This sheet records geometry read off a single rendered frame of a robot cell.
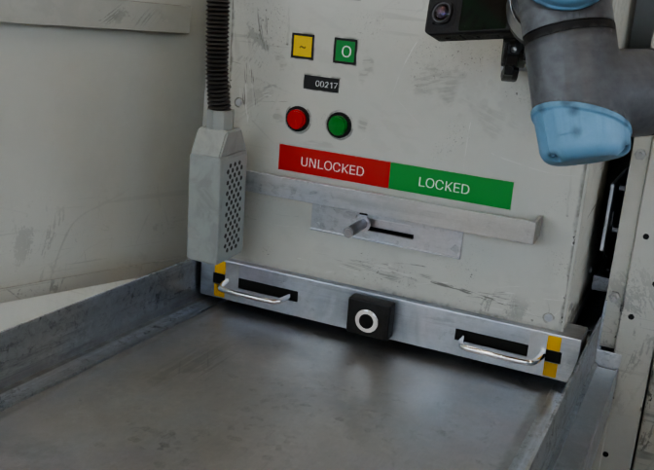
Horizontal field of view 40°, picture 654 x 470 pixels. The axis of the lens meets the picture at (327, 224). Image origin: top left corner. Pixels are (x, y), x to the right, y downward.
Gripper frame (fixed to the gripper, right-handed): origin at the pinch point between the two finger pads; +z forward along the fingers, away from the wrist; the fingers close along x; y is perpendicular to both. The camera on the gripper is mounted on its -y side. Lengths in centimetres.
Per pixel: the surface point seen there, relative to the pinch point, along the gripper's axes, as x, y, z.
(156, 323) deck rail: -38, -41, 11
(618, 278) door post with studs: -24.0, 19.2, 17.2
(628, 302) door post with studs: -26.9, 20.8, 17.1
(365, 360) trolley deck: -38.5, -12.3, 10.2
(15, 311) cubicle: -43, -77, 48
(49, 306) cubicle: -41, -70, 45
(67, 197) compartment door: -22, -56, 14
